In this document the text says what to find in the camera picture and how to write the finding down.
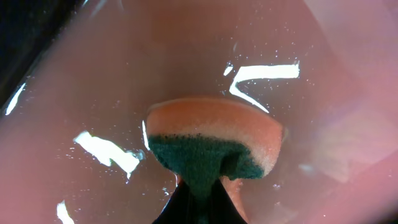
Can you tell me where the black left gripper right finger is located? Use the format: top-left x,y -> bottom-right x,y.
207,180 -> 247,224

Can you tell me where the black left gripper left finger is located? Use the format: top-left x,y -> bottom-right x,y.
152,180 -> 198,224

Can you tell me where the dark red tray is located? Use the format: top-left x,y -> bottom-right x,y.
1,1 -> 397,223

